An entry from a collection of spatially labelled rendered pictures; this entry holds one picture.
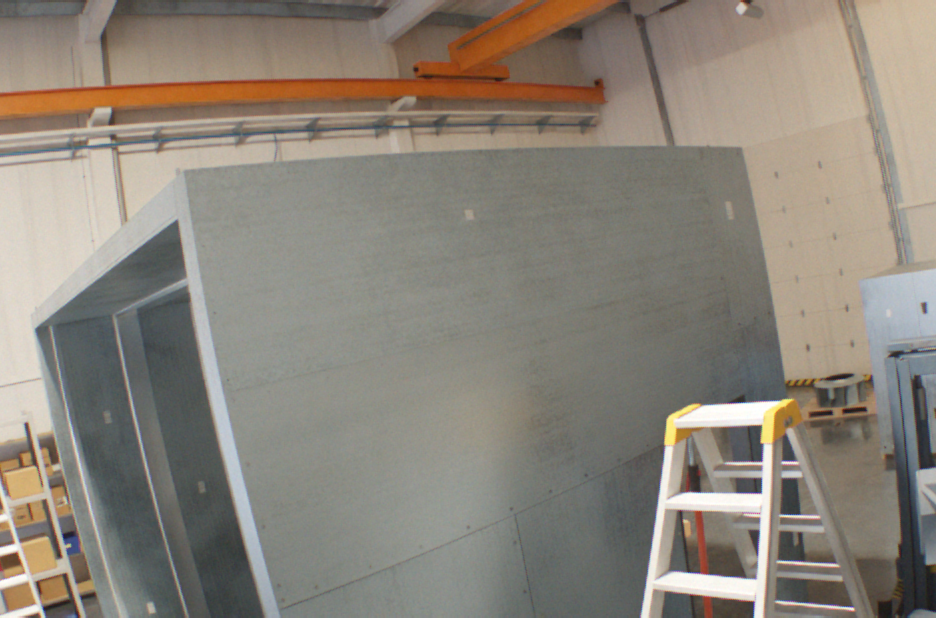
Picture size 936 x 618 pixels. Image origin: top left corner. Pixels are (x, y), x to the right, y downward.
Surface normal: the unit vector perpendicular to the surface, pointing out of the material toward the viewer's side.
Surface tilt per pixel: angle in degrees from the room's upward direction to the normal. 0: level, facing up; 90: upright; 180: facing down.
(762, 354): 90
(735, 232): 90
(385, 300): 90
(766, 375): 90
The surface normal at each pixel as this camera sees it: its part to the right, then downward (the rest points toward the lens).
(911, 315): -0.76, 0.16
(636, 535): 0.62, -0.11
